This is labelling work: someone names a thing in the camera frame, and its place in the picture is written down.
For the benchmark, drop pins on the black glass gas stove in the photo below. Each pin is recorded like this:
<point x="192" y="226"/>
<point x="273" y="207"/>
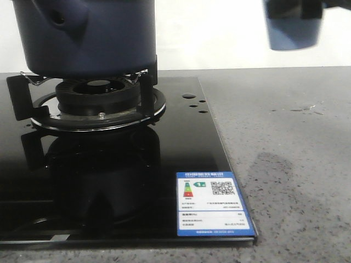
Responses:
<point x="115" y="189"/>

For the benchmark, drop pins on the blue ribbed plastic cup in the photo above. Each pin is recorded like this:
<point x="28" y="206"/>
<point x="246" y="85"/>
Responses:
<point x="292" y="24"/>

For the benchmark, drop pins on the dark blue pot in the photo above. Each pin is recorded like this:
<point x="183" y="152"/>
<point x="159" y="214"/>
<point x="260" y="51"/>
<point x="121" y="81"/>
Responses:
<point x="85" y="39"/>

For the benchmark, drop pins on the blue energy label sticker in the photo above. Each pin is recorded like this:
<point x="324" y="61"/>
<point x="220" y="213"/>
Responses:
<point x="210" y="204"/>

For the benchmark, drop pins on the black pot support grate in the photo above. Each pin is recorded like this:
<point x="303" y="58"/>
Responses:
<point x="90" y="104"/>

